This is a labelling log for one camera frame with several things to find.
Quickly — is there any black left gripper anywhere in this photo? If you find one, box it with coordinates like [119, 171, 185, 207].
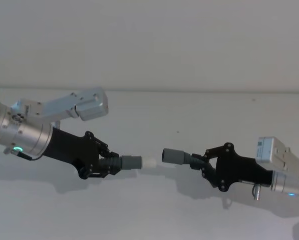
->
[42, 126, 121, 181]

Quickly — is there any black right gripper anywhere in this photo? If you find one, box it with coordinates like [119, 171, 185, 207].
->
[190, 141, 274, 193]

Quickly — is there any grey hose connector white tip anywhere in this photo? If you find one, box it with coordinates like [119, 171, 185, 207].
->
[99, 154, 157, 172]

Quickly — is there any grey hose connector end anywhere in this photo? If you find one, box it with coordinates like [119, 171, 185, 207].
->
[161, 147, 207, 170]

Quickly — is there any white table cloth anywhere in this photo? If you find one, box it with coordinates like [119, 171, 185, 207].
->
[0, 87, 299, 240]

